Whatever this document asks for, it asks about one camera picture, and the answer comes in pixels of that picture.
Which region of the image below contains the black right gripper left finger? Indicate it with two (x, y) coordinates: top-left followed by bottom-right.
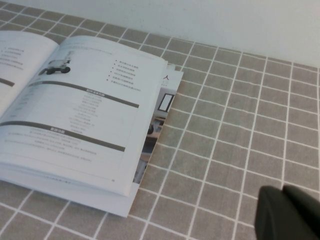
(254, 185), (320, 240)

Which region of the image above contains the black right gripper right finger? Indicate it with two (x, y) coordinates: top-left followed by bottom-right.
(281, 184), (320, 228)

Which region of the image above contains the white product catalogue book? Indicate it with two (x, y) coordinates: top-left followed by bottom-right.
(0, 31), (185, 218)

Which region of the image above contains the grey white-checked tablecloth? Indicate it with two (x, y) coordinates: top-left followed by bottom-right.
(0, 2), (320, 240)

